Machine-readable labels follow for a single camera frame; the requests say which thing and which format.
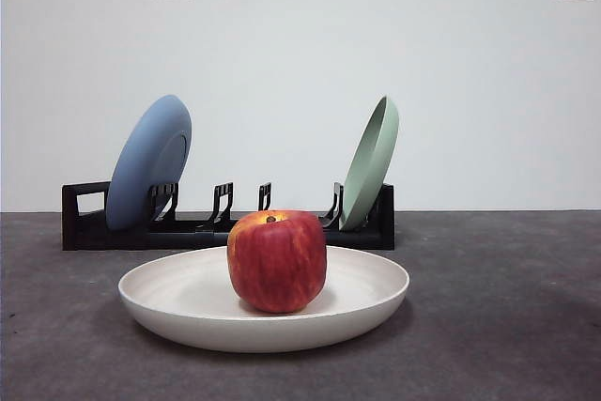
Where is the blue plate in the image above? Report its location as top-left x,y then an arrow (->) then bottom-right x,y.
105,93 -> 193,232

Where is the red apple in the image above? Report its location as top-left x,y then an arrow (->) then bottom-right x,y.
226,209 -> 328,316

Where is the green plate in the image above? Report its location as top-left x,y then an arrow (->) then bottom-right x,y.
338,94 -> 402,232

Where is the pale yellow plate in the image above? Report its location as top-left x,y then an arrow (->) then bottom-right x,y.
116,244 -> 410,354

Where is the black plate rack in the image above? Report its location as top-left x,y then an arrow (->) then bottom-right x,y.
61,179 -> 395,252

